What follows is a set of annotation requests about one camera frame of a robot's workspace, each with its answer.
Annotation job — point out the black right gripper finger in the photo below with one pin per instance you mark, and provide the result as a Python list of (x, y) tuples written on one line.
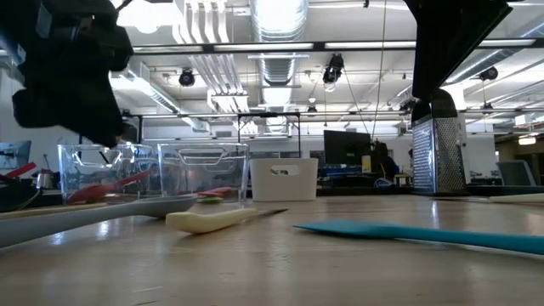
[(446, 34)]

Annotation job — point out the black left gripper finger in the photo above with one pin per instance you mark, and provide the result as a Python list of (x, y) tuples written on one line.
[(72, 108)]

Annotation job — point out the dark red slotted spoon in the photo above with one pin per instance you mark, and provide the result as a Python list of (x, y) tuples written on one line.
[(98, 191)]

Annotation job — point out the black plastic spoon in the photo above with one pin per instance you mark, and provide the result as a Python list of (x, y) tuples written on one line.
[(17, 197)]

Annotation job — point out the light wooden fork spatula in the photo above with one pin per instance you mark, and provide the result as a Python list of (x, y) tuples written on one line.
[(42, 211)]

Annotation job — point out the grey plastic spoon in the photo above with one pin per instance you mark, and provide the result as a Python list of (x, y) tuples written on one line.
[(166, 207)]

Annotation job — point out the red silicone spatula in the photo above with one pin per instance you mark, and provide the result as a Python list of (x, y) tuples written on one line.
[(217, 192)]

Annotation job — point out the green silicone spatula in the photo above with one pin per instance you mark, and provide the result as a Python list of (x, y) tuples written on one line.
[(212, 200)]

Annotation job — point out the teal silicone spatula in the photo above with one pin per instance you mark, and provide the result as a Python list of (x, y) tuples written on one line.
[(404, 233)]

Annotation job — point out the black ceiling spotlight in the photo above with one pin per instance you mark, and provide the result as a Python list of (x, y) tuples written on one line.
[(489, 73), (187, 77), (333, 68)]

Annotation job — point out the clear plastic bin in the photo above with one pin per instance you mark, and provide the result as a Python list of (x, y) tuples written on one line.
[(204, 174), (85, 170)]

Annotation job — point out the lit computer monitor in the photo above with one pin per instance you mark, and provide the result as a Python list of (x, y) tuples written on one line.
[(15, 153)]

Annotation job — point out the metal kettle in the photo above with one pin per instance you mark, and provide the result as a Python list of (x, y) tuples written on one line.
[(44, 180)]

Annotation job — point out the red slanted bar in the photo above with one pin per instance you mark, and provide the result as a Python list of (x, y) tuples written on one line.
[(19, 171)]

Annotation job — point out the person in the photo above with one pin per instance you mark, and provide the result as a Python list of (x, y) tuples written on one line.
[(384, 161)]

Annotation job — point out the black computer monitor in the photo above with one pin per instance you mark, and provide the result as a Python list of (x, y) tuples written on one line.
[(346, 149)]

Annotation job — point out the yellow box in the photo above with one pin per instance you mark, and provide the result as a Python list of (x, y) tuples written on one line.
[(366, 163)]

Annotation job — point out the grey chair back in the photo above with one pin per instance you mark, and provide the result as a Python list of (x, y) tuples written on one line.
[(516, 172)]

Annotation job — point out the white plastic bin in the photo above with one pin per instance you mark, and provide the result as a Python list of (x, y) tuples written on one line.
[(263, 187)]

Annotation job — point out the silver air duct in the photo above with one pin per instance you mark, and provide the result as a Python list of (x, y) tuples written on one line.
[(278, 68)]

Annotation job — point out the black metal table frame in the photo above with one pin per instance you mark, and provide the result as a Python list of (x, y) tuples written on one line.
[(361, 191)]

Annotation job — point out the black metal workstation frame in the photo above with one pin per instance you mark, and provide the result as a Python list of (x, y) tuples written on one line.
[(255, 115)]

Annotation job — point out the black ceiling light rail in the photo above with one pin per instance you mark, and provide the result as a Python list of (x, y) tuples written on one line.
[(263, 47)]

